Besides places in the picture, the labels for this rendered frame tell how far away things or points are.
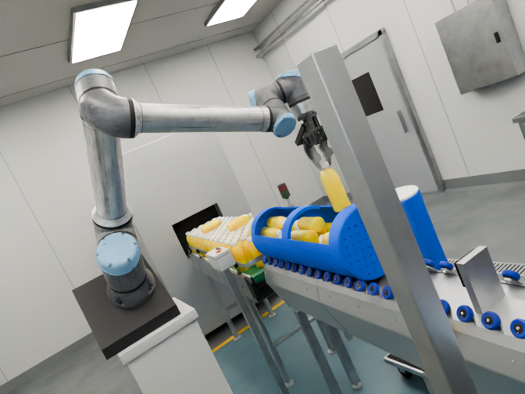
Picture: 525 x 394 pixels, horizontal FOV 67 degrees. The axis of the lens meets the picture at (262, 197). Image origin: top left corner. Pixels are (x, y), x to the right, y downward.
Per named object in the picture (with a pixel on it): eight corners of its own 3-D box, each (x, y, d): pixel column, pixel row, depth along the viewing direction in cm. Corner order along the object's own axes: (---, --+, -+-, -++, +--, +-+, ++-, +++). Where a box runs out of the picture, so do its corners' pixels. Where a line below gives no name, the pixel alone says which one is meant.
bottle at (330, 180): (355, 203, 155) (335, 160, 153) (347, 210, 150) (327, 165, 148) (339, 208, 160) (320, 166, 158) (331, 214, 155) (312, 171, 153)
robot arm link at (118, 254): (109, 297, 149) (96, 271, 136) (102, 262, 160) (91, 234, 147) (150, 284, 153) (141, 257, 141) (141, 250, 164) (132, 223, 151)
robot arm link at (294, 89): (272, 80, 151) (295, 69, 152) (285, 110, 152) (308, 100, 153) (276, 73, 141) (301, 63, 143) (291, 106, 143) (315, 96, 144)
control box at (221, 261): (221, 272, 230) (213, 256, 228) (212, 267, 248) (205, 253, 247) (236, 263, 233) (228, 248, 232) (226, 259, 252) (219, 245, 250)
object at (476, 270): (483, 314, 107) (463, 264, 105) (470, 311, 110) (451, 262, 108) (505, 295, 110) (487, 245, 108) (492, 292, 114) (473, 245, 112)
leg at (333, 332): (356, 391, 238) (316, 300, 230) (351, 387, 243) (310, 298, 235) (364, 385, 240) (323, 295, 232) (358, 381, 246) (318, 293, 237)
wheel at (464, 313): (470, 306, 103) (476, 307, 103) (455, 302, 107) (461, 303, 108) (468, 324, 102) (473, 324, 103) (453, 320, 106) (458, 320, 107)
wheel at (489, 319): (497, 313, 96) (502, 313, 96) (480, 309, 100) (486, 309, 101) (494, 331, 95) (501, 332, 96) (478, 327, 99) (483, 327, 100)
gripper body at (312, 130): (317, 145, 144) (304, 115, 143) (305, 149, 152) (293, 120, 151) (333, 138, 147) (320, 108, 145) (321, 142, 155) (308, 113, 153)
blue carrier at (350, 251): (350, 292, 142) (329, 216, 140) (258, 264, 223) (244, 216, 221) (409, 264, 153) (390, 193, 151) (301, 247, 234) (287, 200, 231)
